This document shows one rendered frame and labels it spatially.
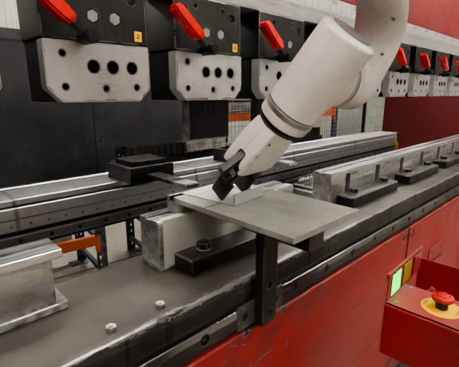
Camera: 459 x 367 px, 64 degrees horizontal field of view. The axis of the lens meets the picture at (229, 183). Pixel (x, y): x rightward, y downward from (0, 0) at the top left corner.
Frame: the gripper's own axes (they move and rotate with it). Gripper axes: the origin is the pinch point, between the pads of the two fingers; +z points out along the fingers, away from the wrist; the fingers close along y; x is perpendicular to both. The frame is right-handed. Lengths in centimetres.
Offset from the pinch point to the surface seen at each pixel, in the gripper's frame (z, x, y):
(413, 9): -35, -24, -85
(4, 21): 192, -366, -110
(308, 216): -8.3, 13.7, 0.7
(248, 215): -3.5, 7.9, 6.2
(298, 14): -23.5, -22.5, -24.1
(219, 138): -0.5, -10.8, -5.2
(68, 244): 154, -76, -40
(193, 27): -19.1, -17.6, 8.1
